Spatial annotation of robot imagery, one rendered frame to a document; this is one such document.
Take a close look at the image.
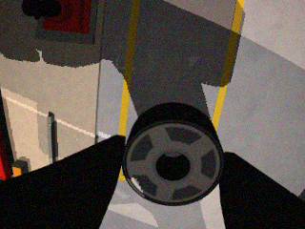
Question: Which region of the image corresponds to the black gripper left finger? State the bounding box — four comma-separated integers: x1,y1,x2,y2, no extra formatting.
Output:
0,134,126,229

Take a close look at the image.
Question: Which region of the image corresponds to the black tyre with grey hub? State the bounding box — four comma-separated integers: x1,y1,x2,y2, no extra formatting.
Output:
121,103,225,206

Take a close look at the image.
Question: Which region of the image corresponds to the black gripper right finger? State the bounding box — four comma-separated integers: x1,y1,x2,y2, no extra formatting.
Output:
218,152,305,229

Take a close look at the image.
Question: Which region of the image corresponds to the yellow rectangular tape outline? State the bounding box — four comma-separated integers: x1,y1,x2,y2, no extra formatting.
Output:
118,0,244,135

